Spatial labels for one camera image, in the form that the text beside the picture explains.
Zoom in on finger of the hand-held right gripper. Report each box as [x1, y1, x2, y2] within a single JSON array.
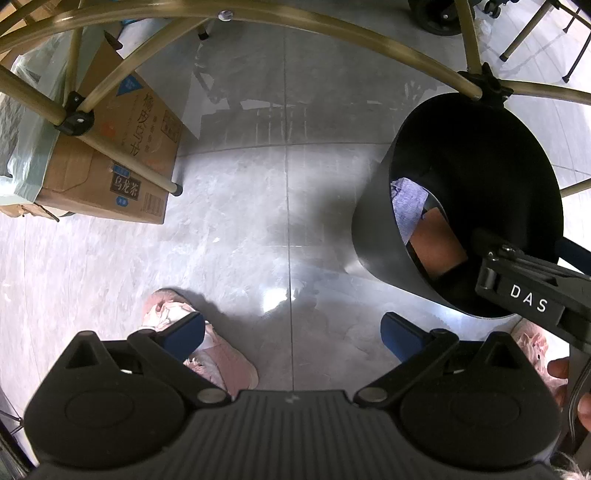
[[555, 237, 591, 277], [471, 227, 591, 302]]

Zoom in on black wheeled cart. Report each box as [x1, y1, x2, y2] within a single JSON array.
[[409, 0, 509, 37]]

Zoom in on pale green plastic liner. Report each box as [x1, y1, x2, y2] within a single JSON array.
[[0, 32, 84, 217]]

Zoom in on black round bin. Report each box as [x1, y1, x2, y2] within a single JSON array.
[[351, 92, 565, 320]]

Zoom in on folding table metal frame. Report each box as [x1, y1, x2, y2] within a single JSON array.
[[0, 0, 591, 199]]

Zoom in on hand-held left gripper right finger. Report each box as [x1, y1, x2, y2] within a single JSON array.
[[353, 311, 526, 410]]

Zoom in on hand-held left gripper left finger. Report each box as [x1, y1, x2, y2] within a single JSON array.
[[64, 311, 232, 410]]

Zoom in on person's right hand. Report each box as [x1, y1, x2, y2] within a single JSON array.
[[547, 357, 591, 430]]

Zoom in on brown cardboard trash box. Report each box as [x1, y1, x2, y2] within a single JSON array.
[[34, 37, 183, 225]]

